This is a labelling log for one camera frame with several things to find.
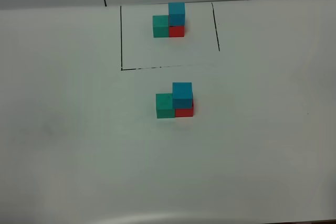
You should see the red template cube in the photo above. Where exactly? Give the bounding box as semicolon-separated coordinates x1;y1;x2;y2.
169;26;185;37

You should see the green template cube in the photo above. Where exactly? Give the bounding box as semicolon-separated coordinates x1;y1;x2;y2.
152;15;169;38

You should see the blue template cube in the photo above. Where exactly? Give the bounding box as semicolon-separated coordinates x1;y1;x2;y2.
168;2;185;26

